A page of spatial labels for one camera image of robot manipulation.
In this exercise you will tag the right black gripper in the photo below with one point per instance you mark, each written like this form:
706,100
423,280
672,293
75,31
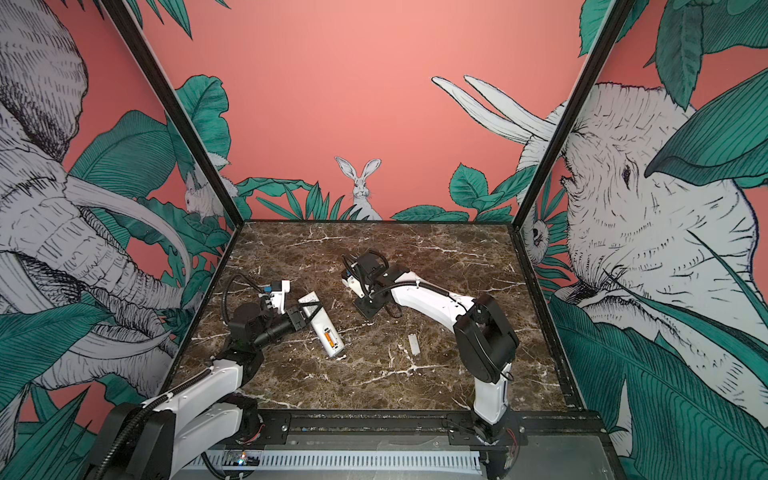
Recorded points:
364,310

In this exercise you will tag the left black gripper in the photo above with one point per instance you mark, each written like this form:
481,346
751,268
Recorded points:
294,319

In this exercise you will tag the white remote control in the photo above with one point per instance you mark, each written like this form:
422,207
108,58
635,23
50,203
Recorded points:
322,325

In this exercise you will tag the white battery cover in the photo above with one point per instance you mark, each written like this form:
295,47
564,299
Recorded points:
414,345

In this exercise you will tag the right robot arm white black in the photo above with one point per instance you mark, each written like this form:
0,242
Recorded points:
485,339

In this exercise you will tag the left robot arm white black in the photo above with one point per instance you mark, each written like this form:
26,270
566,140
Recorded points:
158,437

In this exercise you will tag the small circuit board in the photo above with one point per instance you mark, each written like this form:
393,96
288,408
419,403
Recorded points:
241,460

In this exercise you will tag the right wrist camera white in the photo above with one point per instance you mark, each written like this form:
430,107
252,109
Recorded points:
352,283

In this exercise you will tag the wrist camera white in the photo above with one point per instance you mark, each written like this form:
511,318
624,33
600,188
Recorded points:
352,283
274,294

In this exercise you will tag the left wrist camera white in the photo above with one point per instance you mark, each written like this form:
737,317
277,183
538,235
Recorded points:
274,294

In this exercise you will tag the white slotted cable duct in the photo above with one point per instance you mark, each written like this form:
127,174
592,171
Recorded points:
331,460

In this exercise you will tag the left black frame post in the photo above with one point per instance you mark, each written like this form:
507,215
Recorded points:
129,31

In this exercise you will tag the black frame post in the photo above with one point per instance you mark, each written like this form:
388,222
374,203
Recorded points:
129,31
609,32

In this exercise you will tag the black mounting rail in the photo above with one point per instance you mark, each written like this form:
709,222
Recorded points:
461,427

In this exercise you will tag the right black frame post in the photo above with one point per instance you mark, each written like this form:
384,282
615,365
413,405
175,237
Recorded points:
609,32

